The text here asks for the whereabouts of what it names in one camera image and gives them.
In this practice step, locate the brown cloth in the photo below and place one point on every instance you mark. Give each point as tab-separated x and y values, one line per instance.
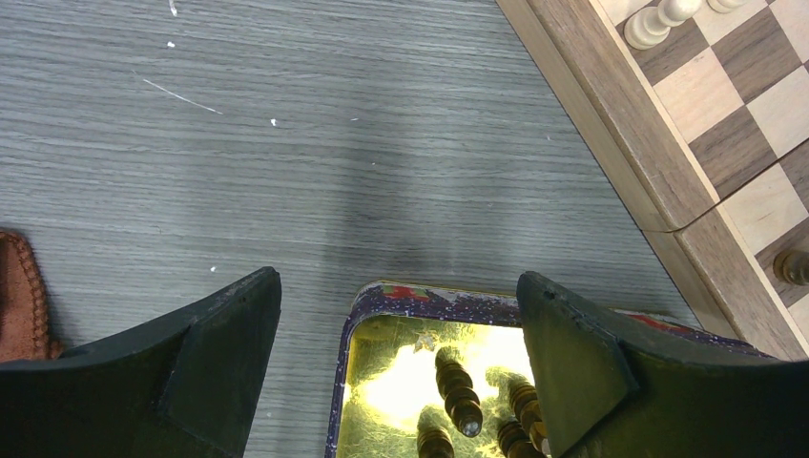
25	332

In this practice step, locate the wooden chessboard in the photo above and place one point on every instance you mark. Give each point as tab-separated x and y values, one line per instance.
704	137

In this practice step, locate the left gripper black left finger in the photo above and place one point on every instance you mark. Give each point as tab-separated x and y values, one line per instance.
185	384

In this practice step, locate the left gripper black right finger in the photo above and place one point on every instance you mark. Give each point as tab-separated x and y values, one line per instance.
613	383

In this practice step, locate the yellow transparent tray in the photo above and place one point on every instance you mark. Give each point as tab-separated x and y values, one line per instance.
429	372

